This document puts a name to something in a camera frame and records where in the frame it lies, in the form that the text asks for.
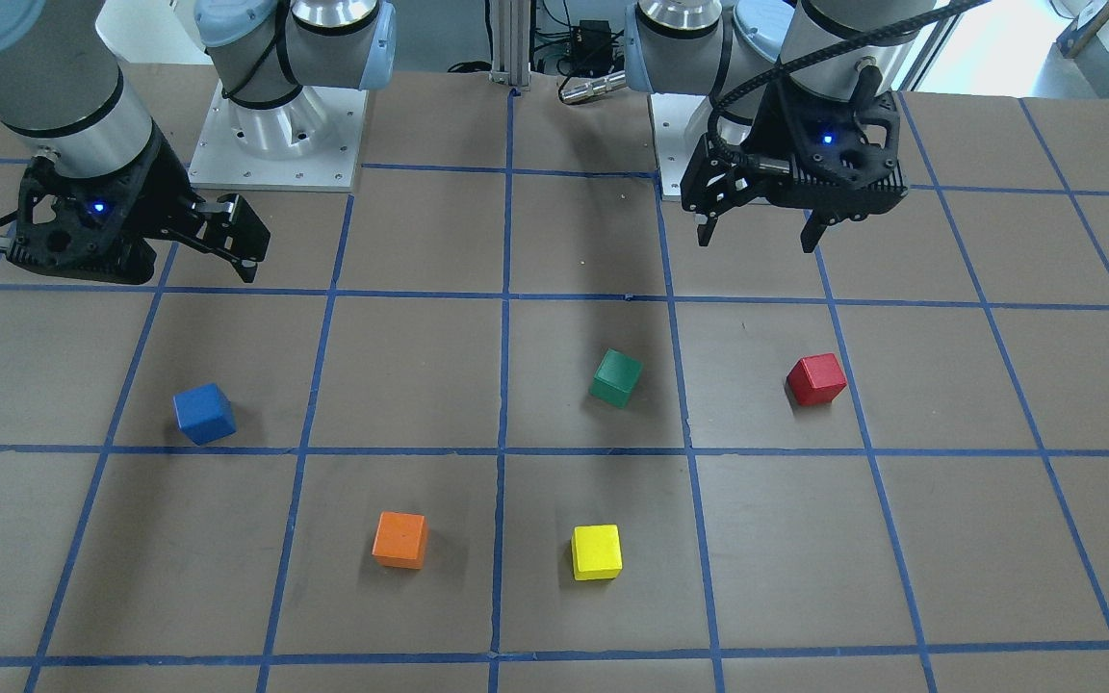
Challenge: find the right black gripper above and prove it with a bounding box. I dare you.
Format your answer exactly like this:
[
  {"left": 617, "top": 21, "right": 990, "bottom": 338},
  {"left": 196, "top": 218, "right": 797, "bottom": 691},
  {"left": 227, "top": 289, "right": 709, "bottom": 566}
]
[{"left": 6, "top": 128, "right": 271, "bottom": 285}]

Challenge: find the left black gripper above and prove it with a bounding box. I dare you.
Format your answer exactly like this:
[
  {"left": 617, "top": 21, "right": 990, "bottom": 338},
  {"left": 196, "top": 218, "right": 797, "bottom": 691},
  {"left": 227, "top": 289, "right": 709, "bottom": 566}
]
[{"left": 681, "top": 82, "right": 910, "bottom": 254}]

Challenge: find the red wooden block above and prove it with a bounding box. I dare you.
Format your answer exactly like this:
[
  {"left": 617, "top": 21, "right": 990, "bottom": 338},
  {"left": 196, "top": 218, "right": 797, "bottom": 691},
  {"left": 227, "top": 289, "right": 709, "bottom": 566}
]
[{"left": 785, "top": 351, "right": 849, "bottom": 407}]

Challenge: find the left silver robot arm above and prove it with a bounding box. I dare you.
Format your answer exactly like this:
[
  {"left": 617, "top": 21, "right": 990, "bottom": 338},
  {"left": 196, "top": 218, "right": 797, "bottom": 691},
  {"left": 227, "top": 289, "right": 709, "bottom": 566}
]
[{"left": 622, "top": 1, "right": 933, "bottom": 253}]

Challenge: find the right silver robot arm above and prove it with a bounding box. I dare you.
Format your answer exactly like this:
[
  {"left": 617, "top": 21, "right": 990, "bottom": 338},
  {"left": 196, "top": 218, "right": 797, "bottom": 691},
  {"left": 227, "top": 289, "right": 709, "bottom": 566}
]
[{"left": 0, "top": 1, "right": 397, "bottom": 285}]

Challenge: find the blue wooden block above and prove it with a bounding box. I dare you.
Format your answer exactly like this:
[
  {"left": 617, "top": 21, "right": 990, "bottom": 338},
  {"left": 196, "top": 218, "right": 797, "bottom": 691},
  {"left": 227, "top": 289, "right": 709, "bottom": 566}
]
[{"left": 172, "top": 383, "right": 237, "bottom": 445}]

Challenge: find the green wooden block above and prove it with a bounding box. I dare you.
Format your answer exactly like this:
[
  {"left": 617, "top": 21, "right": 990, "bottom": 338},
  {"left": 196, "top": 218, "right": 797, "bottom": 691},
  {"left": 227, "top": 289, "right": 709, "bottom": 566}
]
[{"left": 588, "top": 349, "right": 643, "bottom": 409}]

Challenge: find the orange wooden block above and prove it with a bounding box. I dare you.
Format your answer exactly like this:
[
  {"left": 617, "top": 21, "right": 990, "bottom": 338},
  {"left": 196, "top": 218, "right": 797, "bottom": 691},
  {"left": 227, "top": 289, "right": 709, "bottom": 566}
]
[{"left": 372, "top": 510, "right": 428, "bottom": 570}]

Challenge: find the yellow wooden block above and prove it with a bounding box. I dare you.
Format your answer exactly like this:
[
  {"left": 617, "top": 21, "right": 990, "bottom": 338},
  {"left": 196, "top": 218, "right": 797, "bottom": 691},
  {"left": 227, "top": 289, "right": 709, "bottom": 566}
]
[{"left": 569, "top": 524, "right": 622, "bottom": 580}]

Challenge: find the silver cylindrical connector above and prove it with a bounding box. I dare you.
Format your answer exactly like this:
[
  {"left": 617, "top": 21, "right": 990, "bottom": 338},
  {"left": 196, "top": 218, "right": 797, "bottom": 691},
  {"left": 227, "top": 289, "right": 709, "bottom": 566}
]
[{"left": 557, "top": 70, "right": 628, "bottom": 106}]

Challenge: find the black electronics box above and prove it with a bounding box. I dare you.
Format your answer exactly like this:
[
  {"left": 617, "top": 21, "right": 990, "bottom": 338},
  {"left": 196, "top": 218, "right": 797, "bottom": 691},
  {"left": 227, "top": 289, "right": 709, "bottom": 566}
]
[{"left": 569, "top": 19, "right": 613, "bottom": 74}]

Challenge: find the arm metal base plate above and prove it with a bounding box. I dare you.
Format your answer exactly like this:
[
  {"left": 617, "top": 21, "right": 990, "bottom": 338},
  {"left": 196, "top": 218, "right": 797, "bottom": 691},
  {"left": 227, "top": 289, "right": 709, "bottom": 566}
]
[
  {"left": 650, "top": 93, "right": 711, "bottom": 202},
  {"left": 189, "top": 86, "right": 370, "bottom": 193}
]

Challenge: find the black braided cable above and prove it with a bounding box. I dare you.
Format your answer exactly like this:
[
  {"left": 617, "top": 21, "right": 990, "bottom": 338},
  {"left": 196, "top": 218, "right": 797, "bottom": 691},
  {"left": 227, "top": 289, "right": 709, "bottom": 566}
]
[{"left": 705, "top": 0, "right": 991, "bottom": 176}]

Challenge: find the aluminium frame post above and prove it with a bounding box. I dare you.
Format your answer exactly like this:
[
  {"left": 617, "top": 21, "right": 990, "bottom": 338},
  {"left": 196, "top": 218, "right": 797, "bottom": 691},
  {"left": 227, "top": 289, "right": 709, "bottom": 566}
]
[{"left": 485, "top": 0, "right": 533, "bottom": 92}]

